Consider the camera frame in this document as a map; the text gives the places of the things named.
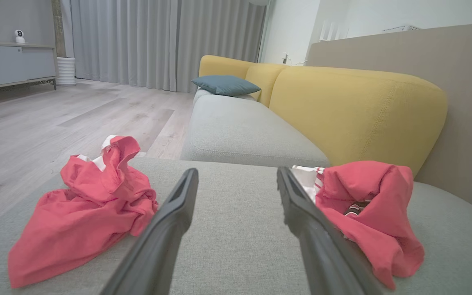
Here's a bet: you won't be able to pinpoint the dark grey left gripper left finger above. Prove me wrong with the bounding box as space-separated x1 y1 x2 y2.
100 168 199 295

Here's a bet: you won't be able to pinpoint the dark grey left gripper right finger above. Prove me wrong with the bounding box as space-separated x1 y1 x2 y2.
277 166 386 295

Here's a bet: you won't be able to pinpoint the red white basketball jersey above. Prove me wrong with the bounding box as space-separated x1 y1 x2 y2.
291 161 425 290

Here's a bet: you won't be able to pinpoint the red white-trimmed shorts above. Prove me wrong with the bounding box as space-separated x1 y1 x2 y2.
8 135 159 288

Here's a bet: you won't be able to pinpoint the wide yellow sofa backrest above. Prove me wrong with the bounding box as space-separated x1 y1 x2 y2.
269 67 448 177

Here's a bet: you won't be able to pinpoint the small grey sofa seat cushion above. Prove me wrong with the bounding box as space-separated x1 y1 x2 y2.
193 88 257 103

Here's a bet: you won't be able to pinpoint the blue throw pillow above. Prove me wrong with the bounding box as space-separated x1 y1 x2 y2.
191 75 261 97

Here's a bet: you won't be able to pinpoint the narrow yellow sofa backrest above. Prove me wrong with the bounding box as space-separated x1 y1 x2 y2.
245 64 288 108

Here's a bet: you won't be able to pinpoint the yellow sofa end backrest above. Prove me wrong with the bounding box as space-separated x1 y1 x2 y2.
199 55 257 80

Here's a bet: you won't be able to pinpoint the white ribbed plant pot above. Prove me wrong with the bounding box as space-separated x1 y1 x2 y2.
57 57 77 86

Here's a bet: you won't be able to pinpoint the grey pleated curtain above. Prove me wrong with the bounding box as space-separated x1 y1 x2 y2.
61 0 267 93

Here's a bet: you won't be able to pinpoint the beige wooden partition panel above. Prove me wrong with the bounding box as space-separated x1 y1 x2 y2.
306 21 472 220

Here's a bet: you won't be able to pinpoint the white upright-pronged device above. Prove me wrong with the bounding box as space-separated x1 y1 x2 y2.
320 20 349 42

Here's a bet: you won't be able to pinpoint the grey low TV cabinet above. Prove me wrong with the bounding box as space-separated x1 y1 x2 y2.
0 42 57 93

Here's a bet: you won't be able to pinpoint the indoor tree plant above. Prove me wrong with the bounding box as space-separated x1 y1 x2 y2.
51 0 64 58

